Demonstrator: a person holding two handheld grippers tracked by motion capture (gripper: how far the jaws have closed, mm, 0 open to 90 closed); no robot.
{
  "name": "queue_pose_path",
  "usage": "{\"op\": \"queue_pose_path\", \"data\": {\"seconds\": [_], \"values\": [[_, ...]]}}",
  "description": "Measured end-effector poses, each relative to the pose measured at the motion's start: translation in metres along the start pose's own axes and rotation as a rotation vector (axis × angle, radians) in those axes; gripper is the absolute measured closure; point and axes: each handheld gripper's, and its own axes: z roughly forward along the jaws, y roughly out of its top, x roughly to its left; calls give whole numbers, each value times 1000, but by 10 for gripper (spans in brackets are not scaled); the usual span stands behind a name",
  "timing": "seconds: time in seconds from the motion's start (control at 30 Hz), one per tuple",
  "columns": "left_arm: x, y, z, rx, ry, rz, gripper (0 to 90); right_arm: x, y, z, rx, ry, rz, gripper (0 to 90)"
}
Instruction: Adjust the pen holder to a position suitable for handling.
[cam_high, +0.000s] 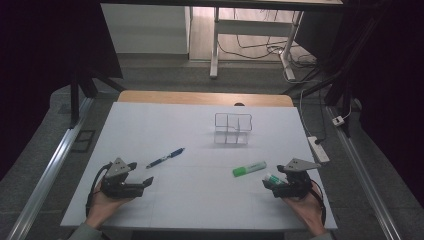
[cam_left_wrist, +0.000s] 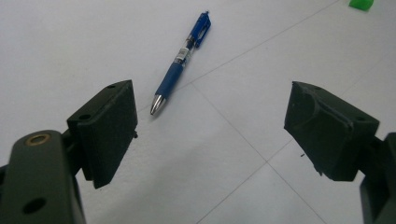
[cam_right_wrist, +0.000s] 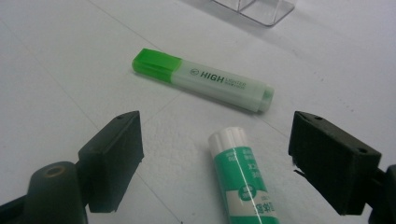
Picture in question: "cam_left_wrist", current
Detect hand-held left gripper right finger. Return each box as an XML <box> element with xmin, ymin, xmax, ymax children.
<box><xmin>283</xmin><ymin>81</ymin><xmax>380</xmax><ymax>182</ymax></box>

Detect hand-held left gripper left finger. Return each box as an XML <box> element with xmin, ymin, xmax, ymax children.
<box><xmin>66</xmin><ymin>79</ymin><xmax>138</xmax><ymax>189</ymax></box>

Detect green highlighter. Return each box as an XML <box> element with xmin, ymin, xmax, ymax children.
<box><xmin>348</xmin><ymin>0</ymin><xmax>375</xmax><ymax>12</ymax></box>

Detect blue pen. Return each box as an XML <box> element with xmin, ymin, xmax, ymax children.
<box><xmin>149</xmin><ymin>10</ymin><xmax>212</xmax><ymax>117</ymax></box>

